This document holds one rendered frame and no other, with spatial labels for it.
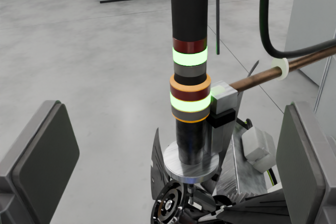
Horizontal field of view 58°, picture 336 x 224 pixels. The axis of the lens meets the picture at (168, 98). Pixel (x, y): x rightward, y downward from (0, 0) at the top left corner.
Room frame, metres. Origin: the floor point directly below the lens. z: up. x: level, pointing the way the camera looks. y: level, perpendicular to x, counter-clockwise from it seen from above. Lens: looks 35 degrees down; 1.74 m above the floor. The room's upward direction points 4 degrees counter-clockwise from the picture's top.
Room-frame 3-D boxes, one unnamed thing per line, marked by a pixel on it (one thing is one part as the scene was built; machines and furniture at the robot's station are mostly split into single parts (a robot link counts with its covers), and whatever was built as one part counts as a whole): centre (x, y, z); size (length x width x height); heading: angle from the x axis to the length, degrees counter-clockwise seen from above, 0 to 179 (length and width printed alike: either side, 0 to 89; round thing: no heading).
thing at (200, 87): (0.27, -0.02, 1.55); 0.04 x 0.04 x 0.05
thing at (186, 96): (0.27, -0.02, 1.56); 0.04 x 0.04 x 0.01
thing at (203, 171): (0.28, -0.03, 1.50); 0.09 x 0.07 x 0.10; 117
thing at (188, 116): (0.27, -0.02, 1.54); 0.04 x 0.04 x 0.01
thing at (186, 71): (0.27, -0.02, 1.59); 0.03 x 0.03 x 0.01
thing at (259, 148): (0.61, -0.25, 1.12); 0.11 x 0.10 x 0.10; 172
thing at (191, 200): (0.27, -0.02, 1.39); 0.01 x 0.01 x 0.05
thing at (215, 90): (0.29, -0.06, 1.54); 0.02 x 0.02 x 0.02; 27
